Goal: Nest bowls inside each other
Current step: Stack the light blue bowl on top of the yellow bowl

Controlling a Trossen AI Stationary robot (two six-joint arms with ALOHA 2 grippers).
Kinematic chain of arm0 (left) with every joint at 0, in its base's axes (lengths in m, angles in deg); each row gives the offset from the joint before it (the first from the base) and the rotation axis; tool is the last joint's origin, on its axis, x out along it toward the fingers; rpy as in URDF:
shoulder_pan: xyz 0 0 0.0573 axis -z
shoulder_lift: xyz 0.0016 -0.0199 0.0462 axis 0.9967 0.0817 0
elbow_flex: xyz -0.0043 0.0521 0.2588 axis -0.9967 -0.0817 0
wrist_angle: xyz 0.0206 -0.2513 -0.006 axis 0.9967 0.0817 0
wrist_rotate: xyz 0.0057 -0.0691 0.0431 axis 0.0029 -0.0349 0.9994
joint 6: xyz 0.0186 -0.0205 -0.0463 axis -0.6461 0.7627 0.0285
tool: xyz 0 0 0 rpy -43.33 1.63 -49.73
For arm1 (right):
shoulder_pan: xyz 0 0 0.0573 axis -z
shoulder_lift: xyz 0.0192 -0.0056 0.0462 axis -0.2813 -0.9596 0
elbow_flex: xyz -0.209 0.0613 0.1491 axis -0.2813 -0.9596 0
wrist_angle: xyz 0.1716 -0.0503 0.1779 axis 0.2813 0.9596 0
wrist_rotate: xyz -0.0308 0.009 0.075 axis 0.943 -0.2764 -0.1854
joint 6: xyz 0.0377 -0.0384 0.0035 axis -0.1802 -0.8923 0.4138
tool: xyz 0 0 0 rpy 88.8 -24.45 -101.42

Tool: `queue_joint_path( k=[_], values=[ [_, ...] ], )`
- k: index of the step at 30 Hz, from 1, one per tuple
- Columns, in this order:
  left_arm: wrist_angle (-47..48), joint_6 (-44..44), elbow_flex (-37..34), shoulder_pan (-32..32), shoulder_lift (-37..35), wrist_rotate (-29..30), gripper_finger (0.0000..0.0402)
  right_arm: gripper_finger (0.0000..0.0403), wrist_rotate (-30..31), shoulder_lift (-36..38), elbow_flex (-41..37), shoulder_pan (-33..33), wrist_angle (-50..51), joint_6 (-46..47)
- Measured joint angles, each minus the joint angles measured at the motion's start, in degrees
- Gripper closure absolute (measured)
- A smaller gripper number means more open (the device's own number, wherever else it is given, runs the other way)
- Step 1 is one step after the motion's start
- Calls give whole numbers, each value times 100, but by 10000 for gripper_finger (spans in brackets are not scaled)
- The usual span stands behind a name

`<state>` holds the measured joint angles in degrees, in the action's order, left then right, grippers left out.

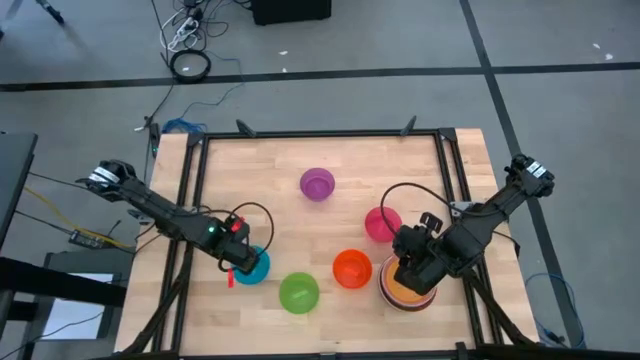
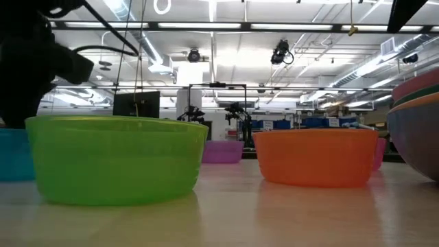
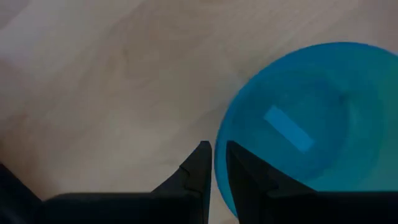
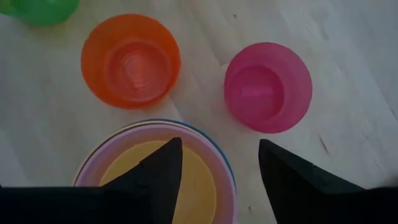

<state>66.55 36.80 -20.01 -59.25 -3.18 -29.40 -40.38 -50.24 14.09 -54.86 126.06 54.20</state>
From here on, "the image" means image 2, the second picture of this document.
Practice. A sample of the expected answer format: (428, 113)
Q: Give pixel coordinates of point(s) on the white building pillar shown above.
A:
(189, 92)

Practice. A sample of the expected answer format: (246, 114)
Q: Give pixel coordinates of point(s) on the green translucent plastic bowl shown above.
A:
(113, 161)

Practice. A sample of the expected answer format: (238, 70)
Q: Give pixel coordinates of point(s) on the dark green plastic bowl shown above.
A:
(420, 93)

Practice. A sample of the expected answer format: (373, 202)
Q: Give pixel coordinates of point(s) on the teal plastic bowl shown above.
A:
(15, 154)

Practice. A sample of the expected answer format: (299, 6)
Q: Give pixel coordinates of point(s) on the black computer monitor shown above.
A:
(137, 104)

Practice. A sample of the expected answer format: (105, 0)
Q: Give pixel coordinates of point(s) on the red plastic bowl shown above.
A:
(416, 84)

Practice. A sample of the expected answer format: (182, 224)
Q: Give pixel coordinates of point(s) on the pink plastic bowl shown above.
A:
(380, 154)

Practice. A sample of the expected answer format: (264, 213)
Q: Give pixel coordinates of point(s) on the blue storage bin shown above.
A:
(272, 124)
(329, 122)

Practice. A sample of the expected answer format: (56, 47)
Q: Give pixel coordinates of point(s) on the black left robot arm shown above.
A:
(24, 17)

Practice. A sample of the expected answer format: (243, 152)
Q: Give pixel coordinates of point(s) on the black metal frame stand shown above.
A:
(217, 84)

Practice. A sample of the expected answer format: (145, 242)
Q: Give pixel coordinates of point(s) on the blue plastic bowl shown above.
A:
(416, 140)

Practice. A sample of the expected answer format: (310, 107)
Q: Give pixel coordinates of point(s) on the purple translucent plastic bowl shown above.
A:
(223, 151)

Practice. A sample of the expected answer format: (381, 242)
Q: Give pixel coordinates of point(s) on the orange plastic bowl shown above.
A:
(315, 158)

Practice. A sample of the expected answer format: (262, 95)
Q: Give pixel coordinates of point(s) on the yellow hanging plug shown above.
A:
(352, 30)

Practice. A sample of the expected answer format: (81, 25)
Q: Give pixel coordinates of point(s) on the black overhead rig rail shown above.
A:
(245, 25)

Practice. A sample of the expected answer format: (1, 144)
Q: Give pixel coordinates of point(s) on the black background robot arm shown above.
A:
(240, 120)
(192, 114)

